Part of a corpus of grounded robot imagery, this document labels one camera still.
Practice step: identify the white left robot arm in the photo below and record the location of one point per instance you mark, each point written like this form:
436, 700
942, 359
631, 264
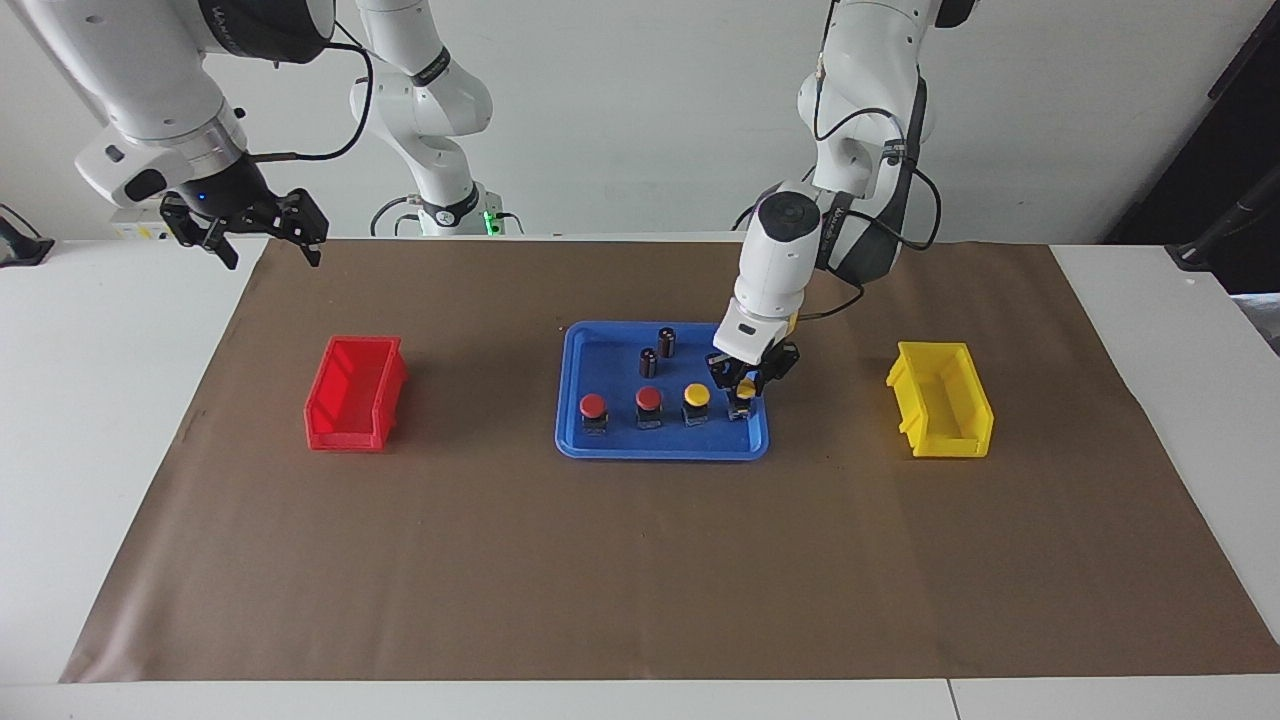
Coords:
780, 260

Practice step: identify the white wall socket box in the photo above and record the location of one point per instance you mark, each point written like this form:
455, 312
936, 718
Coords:
125, 222

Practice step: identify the red plastic bin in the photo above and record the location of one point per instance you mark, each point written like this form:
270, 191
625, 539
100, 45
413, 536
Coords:
345, 435

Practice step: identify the brown paper mat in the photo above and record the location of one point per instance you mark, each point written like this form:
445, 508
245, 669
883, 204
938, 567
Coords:
640, 560

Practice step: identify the yellow push button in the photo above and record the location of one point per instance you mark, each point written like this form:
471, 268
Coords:
742, 408
696, 395

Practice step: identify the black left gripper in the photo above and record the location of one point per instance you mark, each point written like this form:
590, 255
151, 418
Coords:
755, 368

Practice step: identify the black background board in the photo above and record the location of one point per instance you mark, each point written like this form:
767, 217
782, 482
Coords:
1220, 150

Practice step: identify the red push button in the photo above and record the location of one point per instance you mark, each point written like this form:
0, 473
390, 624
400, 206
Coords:
648, 398
593, 405

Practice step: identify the grey silver object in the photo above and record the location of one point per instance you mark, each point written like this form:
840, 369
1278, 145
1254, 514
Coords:
1262, 320

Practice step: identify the black stand pole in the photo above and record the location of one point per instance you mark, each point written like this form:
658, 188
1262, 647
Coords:
1215, 235

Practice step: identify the blue plastic tray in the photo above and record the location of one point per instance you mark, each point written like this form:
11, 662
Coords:
620, 345

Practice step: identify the black device on table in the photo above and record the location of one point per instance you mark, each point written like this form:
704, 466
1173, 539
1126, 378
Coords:
20, 248

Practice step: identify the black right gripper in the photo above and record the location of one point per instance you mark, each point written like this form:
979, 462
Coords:
235, 200

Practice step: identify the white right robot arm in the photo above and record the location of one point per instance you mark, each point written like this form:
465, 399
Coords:
150, 80

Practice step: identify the black cylindrical capacitor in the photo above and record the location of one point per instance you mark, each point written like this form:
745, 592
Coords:
648, 362
666, 342

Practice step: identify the yellow plastic bin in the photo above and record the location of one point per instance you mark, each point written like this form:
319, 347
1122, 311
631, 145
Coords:
950, 445

